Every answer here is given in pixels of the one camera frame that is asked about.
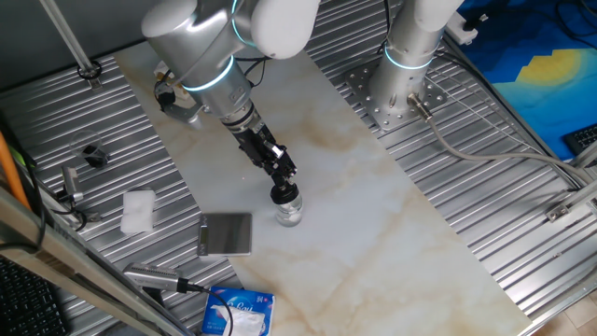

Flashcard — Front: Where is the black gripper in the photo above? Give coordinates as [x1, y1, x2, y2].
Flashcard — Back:
[229, 113, 299, 189]

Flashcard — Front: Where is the black lid with white applicator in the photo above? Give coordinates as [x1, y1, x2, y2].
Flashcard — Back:
[270, 181, 300, 206]

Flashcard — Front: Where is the clear glass jar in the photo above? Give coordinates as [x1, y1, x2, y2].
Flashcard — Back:
[274, 198, 304, 229]

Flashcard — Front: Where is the silver digital pocket scale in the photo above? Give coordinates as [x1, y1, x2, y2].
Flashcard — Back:
[196, 212, 254, 258]

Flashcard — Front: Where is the blue tissue pack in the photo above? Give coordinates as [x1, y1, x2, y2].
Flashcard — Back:
[201, 286, 276, 336]

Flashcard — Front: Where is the small black object in cup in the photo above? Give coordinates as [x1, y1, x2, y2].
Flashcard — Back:
[82, 144, 111, 169]

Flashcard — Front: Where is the clear plastic cup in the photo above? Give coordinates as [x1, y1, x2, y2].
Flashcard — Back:
[69, 130, 111, 169]

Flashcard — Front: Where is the white power strip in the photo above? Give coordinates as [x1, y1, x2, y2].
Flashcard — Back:
[445, 11, 489, 47]

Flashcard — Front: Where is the aluminium pole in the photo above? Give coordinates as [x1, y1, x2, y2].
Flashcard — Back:
[39, 0, 104, 91]

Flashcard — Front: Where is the blue and yellow mat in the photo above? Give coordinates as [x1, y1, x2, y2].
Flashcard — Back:
[454, 0, 597, 162]

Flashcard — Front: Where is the orange pole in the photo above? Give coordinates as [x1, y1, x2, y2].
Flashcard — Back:
[0, 130, 32, 211]

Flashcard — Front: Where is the black computer keyboard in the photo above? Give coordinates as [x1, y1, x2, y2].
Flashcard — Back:
[0, 256, 69, 336]
[562, 123, 597, 158]

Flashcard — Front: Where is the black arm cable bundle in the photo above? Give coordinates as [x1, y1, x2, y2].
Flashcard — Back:
[235, 55, 271, 89]

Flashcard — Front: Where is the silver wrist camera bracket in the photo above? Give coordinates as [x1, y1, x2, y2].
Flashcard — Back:
[160, 100, 207, 131]

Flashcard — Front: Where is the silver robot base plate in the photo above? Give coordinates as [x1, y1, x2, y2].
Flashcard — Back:
[345, 60, 448, 132]

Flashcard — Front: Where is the thick grey robot cable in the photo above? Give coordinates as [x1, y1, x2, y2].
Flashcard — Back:
[406, 91, 591, 186]

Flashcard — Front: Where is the black camera cable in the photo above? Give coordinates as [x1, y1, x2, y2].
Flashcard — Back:
[176, 278, 234, 336]

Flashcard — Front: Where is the aluminium frame bar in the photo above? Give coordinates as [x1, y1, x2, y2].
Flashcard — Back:
[0, 186, 197, 336]

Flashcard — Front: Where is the small metal corner bracket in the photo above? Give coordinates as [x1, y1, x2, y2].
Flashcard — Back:
[545, 203, 573, 223]

